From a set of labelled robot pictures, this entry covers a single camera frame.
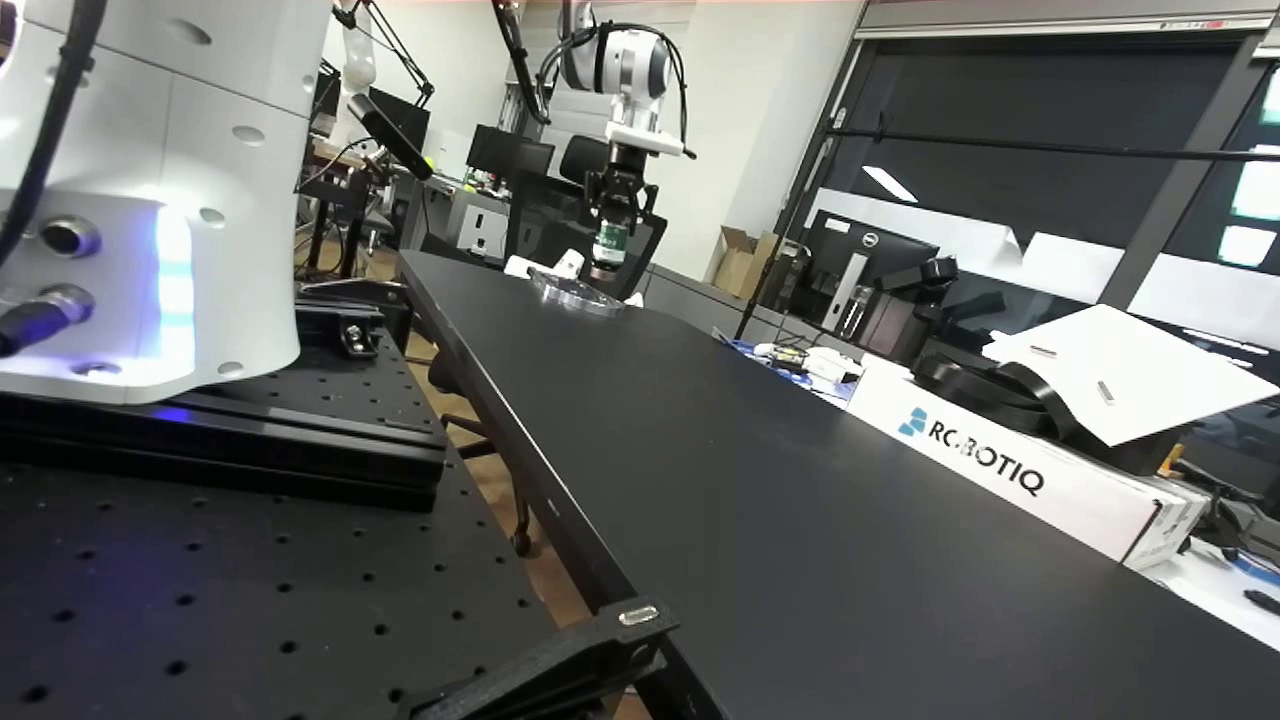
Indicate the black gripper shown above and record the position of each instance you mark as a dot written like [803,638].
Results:
[626,175]

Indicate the green medicine bottle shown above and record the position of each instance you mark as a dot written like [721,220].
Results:
[610,247]

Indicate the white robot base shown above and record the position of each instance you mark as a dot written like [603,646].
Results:
[148,159]

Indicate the black office chair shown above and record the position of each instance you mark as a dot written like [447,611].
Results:
[551,215]

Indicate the blue plastic packaging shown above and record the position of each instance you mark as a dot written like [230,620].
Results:
[810,364]

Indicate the black round bag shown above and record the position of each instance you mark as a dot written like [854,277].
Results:
[1000,394]

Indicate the black optical breadboard base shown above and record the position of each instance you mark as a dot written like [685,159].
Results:
[142,592]

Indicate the white paper sheet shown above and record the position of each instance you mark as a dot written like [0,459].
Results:
[1124,378]

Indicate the white Robotiq cardboard box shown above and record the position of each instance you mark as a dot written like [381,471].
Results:
[1137,521]

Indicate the black table clamp bracket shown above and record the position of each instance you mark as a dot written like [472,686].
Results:
[572,674]

